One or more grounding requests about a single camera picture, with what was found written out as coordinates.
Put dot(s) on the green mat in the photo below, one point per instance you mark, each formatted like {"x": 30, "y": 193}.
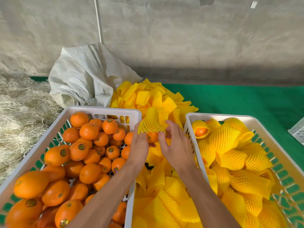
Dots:
{"x": 249, "y": 102}

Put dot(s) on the person's right thumb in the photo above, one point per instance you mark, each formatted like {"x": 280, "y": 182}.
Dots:
{"x": 163, "y": 142}

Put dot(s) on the white perforated plastic basket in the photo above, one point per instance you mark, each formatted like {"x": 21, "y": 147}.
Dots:
{"x": 298, "y": 131}

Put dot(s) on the person's right forearm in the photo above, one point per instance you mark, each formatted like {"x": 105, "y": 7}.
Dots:
{"x": 209, "y": 199}

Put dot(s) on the white wall pipe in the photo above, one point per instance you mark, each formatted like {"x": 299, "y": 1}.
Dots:
{"x": 98, "y": 18}

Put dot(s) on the bare orange fruit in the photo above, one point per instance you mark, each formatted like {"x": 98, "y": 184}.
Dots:
{"x": 152, "y": 137}

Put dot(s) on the pile of straw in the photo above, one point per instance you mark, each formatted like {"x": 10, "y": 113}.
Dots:
{"x": 21, "y": 116}

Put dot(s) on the pile of stickered oranges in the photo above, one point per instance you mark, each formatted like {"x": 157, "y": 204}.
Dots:
{"x": 71, "y": 168}

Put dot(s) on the yellow foam net sleeve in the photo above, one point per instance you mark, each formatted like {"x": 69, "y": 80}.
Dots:
{"x": 150, "y": 122}

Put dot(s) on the person's left forearm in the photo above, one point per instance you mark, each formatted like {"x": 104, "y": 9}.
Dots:
{"x": 104, "y": 199}

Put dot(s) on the person's left hand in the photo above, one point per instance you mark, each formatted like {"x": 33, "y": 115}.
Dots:
{"x": 138, "y": 149}

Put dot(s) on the white plastic crate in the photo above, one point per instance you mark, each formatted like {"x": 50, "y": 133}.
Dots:
{"x": 268, "y": 137}
{"x": 30, "y": 151}

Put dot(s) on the heap of net-wrapped oranges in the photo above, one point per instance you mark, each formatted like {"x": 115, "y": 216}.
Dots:
{"x": 237, "y": 163}

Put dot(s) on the white woven sack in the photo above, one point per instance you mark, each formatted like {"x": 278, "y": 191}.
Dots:
{"x": 85, "y": 75}

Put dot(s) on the person's right hand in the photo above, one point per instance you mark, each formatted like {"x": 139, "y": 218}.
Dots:
{"x": 179, "y": 149}

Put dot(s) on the white wall tag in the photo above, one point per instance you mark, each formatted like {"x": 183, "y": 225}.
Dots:
{"x": 253, "y": 4}

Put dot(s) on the person's left thumb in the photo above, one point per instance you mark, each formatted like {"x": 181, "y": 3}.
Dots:
{"x": 152, "y": 145}

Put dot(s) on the pile of empty foam nets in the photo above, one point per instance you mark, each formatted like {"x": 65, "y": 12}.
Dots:
{"x": 163, "y": 199}

